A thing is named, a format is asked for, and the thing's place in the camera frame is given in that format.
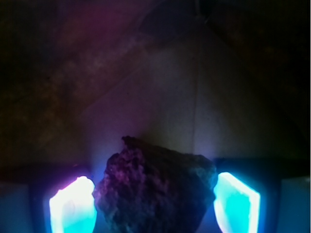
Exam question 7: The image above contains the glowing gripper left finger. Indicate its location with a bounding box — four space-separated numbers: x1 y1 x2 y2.
29 167 98 233

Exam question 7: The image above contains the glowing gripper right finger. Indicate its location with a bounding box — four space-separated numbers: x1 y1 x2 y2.
213 159 282 233

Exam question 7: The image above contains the dark brown rock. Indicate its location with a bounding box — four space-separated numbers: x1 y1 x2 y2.
92 136 218 233

